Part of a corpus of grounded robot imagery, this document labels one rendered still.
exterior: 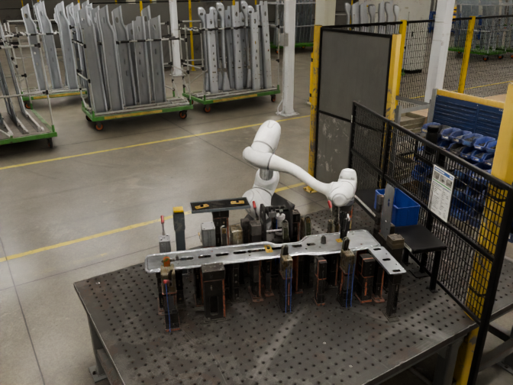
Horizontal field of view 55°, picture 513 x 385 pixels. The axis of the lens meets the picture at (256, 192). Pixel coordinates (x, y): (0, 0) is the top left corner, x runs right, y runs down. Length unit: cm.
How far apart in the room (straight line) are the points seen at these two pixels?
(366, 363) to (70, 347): 223
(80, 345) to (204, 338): 146
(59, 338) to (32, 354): 21
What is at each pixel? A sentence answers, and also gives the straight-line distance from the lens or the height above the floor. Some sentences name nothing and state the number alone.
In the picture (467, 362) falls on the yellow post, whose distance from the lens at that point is 324.
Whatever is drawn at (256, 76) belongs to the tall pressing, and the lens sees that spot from 1074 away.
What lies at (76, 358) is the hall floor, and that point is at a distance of 386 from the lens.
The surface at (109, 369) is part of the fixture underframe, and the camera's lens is 336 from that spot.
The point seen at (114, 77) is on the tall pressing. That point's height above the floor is 89.
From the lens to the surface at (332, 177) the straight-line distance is 587.
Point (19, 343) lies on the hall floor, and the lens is 415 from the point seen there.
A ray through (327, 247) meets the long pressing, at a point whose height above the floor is 100.
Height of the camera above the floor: 243
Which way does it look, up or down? 23 degrees down
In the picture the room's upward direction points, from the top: straight up
